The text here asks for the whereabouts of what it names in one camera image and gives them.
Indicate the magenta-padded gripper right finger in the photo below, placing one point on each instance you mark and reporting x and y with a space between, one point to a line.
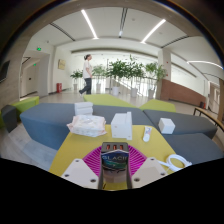
148 171

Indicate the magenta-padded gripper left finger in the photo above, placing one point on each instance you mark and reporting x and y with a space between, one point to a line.
80 171

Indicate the dark multi-port charger block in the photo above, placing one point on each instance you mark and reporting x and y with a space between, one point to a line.
115 161

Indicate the small white tube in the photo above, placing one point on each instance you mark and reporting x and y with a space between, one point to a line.
147 135

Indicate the wet wipes pack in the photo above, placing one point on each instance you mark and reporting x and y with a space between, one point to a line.
87 126

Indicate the small white cube box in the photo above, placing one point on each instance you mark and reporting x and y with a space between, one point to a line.
166 126

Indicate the large white box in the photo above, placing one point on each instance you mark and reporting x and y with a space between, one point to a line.
120 126

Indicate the long grey upholstered bench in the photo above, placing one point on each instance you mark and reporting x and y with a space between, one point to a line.
46 123

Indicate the stacked white tissue packs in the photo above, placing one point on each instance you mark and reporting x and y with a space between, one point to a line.
83 108

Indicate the green upholstered bench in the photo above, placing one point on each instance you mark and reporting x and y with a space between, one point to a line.
158 105
106 100

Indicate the green sofa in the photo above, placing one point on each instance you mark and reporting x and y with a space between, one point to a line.
26 104

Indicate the red bin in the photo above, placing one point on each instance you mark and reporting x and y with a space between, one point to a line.
59 88

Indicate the dark grey ottoman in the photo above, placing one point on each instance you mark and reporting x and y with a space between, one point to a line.
9 116

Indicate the person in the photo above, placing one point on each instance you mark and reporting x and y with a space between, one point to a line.
87 71

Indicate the row of potted plants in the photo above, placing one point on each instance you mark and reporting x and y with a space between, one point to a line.
120 70

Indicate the green exit sign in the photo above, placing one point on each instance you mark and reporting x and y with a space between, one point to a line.
39 49

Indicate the ceiling light strips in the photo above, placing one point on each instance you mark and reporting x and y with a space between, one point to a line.
89 23

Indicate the wooden bench with black frame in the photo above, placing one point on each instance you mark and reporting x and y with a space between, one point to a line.
206 114

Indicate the framed wall picture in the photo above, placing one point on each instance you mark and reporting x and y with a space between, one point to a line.
61 64

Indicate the dark wall screen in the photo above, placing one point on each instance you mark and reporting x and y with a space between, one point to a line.
4 71

